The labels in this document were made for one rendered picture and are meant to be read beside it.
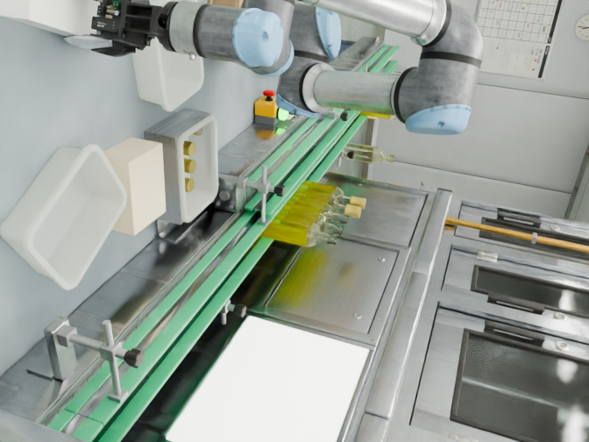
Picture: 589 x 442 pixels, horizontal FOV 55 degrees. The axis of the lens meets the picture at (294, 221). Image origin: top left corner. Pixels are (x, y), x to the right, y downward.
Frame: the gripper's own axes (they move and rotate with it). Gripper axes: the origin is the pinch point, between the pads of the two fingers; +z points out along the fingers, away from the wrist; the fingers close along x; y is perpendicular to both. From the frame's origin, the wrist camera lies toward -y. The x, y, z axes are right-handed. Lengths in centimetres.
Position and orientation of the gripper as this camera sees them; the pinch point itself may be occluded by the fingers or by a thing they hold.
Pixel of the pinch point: (75, 16)
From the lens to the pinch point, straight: 103.3
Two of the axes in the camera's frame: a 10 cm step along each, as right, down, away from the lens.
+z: -9.4, -2.1, 2.7
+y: -3.0, 1.0, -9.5
